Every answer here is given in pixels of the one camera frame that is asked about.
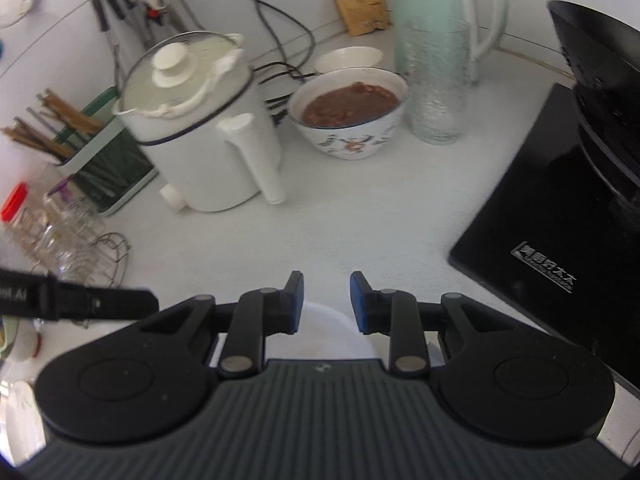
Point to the green chopstick holder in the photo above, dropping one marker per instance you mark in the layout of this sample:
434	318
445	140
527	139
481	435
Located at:
115	175

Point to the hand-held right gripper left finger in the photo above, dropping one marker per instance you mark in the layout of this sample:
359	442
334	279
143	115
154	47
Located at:
296	305

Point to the white cup with brown base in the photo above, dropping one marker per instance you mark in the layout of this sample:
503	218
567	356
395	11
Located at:
27	349

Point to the white electric pot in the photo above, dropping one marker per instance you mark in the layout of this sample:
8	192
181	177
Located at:
200	160

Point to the white plastic container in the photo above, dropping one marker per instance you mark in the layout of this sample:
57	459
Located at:
320	330

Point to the black induction cooktop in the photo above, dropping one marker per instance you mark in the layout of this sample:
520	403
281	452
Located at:
525	210

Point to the clear drinking glass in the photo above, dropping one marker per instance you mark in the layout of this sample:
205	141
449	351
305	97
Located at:
67	240

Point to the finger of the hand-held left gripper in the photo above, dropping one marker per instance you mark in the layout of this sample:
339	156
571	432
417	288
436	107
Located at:
110	304

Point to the black wok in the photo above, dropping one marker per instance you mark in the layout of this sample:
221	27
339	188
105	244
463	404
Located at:
600	50

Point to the knife rack with knives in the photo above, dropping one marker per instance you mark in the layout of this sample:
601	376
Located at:
107	7

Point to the small white bowl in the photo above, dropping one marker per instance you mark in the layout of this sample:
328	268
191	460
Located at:
347	59

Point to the textured glass tumbler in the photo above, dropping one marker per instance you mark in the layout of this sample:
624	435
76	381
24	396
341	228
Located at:
437	90

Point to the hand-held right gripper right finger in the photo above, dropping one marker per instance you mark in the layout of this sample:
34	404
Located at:
358	305

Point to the glass jar with red lid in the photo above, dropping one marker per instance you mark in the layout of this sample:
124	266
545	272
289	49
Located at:
12	205

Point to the brown sponge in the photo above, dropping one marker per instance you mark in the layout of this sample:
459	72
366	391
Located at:
362	5

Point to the red bean soup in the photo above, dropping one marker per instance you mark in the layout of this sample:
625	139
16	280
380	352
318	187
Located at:
350	105

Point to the bundle of wooden chopsticks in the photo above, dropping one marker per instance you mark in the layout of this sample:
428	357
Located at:
50	130

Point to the painted white bowl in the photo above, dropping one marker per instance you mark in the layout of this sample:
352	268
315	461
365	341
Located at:
350	141

